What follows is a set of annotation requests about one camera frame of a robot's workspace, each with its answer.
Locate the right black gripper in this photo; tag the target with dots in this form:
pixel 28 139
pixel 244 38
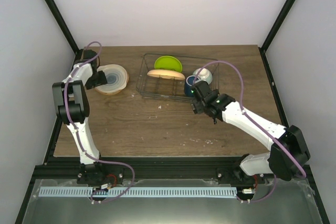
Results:
pixel 196 108

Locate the orange bowl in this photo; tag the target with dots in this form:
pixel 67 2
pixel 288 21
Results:
pixel 166 74

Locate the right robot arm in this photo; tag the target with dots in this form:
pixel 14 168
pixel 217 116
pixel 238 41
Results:
pixel 287 149

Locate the light blue slotted strip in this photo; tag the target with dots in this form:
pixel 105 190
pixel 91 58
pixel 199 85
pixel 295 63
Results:
pixel 145 192

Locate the black wire dish rack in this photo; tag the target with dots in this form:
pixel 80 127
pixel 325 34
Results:
pixel 169 89

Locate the pale green bowl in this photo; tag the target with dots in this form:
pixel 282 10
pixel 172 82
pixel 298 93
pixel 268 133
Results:
pixel 204 74

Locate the white grey swirl bowl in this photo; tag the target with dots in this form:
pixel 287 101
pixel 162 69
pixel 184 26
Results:
pixel 110 67

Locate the dark blue mug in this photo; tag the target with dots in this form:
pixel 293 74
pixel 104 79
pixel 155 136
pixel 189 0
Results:
pixel 188 85

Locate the black aluminium frame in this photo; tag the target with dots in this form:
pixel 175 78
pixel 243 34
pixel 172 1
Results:
pixel 149 167

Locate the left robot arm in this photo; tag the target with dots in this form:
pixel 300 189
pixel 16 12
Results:
pixel 72 105

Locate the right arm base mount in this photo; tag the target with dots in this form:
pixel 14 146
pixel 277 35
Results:
pixel 236 177

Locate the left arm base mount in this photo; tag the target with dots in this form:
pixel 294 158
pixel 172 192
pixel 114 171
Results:
pixel 98 174

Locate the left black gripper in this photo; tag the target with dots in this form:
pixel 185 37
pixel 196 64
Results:
pixel 102 81

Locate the lime green plate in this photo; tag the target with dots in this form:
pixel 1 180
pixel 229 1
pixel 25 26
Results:
pixel 168 63

